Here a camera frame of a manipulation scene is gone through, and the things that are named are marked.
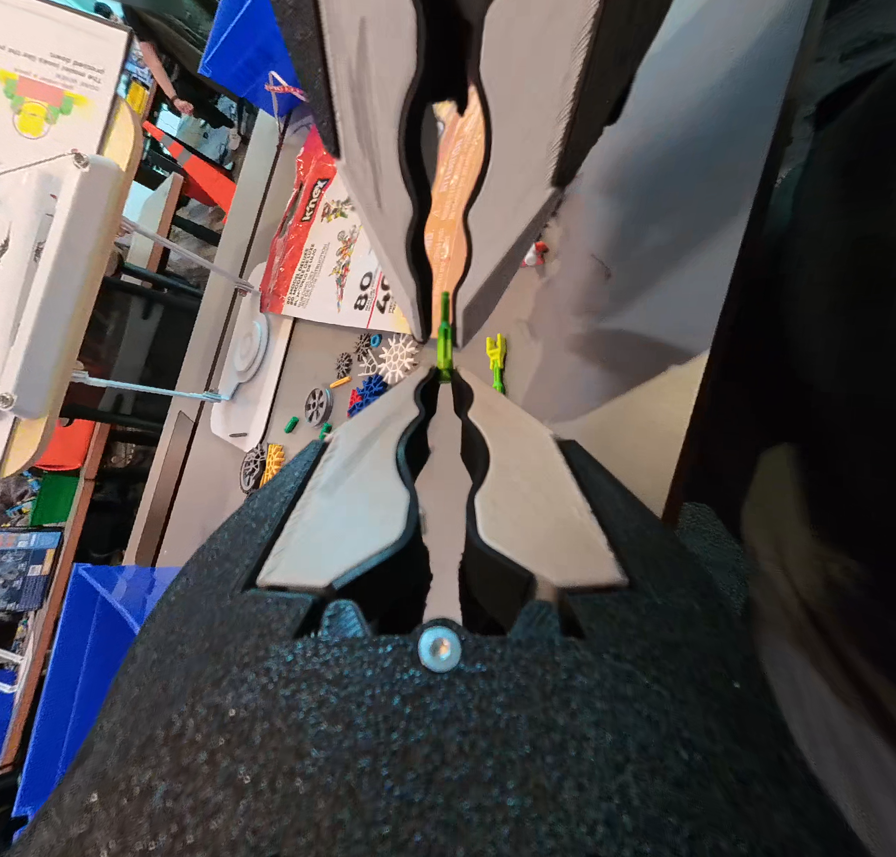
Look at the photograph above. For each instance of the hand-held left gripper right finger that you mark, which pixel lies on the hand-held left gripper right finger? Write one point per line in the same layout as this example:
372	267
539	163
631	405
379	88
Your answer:
539	521

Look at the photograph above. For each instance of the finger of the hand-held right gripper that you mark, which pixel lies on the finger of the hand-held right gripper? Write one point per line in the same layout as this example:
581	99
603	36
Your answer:
371	101
532	101

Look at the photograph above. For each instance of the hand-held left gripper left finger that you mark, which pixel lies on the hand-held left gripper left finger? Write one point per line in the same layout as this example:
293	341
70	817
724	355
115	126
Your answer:
350	514

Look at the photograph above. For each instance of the yellow-green clip connector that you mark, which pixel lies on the yellow-green clip connector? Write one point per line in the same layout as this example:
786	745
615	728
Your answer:
445	360
495	353

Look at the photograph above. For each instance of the yellow fan connector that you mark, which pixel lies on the yellow fan connector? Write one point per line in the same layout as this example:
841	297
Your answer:
273	465

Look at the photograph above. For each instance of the grey spoked wheel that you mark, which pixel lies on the grey spoked wheel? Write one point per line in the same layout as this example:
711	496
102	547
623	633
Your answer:
250	472

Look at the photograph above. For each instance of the red fan connector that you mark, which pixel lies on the red fan connector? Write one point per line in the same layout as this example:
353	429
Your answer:
355	403

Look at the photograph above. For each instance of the grey wheel hub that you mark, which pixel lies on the grey wheel hub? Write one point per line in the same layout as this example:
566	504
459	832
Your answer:
308	409

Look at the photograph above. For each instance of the blue snowflake connector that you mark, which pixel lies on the blue snowflake connector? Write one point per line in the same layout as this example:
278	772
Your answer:
373	386

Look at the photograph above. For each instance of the white fan connector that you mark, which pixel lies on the white fan connector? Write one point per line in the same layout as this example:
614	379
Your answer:
369	367

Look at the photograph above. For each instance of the dark grey snowflake connector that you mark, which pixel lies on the dark grey snowflake connector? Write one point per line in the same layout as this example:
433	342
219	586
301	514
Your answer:
344	365
362	347

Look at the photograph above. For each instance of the white snowflake connector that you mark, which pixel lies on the white snowflake connector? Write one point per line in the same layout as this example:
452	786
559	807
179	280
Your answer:
392	367

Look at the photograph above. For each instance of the red connector on white rod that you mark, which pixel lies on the red connector on white rod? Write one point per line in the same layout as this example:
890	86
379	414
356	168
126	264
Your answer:
535	255

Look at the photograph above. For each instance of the white document stand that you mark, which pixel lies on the white document stand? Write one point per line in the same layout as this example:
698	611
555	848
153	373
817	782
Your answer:
252	381

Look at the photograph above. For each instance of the orange plastic crate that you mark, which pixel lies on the orange plastic crate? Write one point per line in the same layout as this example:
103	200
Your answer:
66	447

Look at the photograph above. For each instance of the green storage box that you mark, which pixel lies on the green storage box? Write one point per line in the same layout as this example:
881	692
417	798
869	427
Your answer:
56	500

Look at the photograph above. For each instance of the white instruction sheet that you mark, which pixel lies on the white instruction sheet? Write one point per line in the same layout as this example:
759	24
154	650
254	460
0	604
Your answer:
56	38

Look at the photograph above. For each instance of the dark blue toy box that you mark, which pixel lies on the dark blue toy box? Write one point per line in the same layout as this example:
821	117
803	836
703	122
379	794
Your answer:
28	570

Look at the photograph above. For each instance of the orange red frame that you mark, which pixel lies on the orange red frame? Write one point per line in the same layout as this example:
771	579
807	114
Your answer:
196	178

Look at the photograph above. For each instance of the black metal frame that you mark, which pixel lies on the black metal frame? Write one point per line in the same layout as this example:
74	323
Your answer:
147	325

